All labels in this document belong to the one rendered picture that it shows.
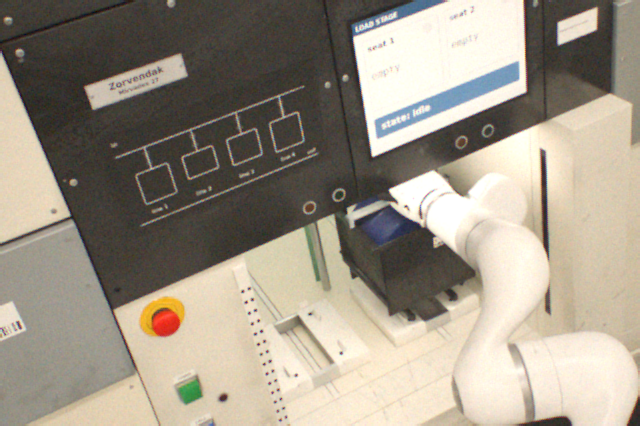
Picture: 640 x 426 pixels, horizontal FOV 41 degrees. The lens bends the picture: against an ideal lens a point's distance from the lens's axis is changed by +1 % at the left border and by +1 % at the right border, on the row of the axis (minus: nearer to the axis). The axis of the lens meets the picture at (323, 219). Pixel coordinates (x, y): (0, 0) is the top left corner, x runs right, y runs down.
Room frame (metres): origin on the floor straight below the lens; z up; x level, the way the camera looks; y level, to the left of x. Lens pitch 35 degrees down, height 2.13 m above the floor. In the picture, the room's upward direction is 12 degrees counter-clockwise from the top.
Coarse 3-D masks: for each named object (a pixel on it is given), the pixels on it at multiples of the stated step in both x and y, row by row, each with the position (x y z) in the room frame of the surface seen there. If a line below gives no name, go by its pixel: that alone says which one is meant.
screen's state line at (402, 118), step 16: (512, 64) 1.18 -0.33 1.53; (480, 80) 1.16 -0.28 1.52; (496, 80) 1.17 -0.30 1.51; (512, 80) 1.18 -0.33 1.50; (432, 96) 1.13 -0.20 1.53; (448, 96) 1.14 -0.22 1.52; (464, 96) 1.15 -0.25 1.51; (400, 112) 1.11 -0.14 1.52; (416, 112) 1.12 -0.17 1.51; (432, 112) 1.13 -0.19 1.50; (384, 128) 1.10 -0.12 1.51; (400, 128) 1.11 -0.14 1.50
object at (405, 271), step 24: (456, 192) 1.44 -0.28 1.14; (336, 216) 1.45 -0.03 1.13; (360, 216) 1.40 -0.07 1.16; (360, 240) 1.35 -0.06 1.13; (408, 240) 1.33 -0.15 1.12; (432, 240) 1.35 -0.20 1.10; (360, 264) 1.40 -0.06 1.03; (384, 264) 1.31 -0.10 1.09; (408, 264) 1.33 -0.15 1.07; (432, 264) 1.34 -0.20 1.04; (456, 264) 1.36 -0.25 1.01; (384, 288) 1.31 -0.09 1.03; (408, 288) 1.32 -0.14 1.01; (432, 288) 1.34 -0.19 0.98; (408, 312) 1.34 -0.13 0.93
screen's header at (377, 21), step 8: (416, 0) 1.13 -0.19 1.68; (424, 0) 1.13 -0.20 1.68; (432, 0) 1.14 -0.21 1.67; (440, 0) 1.14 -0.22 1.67; (448, 0) 1.15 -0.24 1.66; (400, 8) 1.12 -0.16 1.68; (408, 8) 1.12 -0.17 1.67; (416, 8) 1.13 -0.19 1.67; (424, 8) 1.13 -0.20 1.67; (376, 16) 1.11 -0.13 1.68; (384, 16) 1.11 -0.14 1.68; (392, 16) 1.12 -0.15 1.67; (400, 16) 1.12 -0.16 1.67; (360, 24) 1.10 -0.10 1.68; (368, 24) 1.10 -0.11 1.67; (376, 24) 1.11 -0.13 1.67; (384, 24) 1.11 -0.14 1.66; (352, 32) 1.09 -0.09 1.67; (360, 32) 1.10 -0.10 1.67
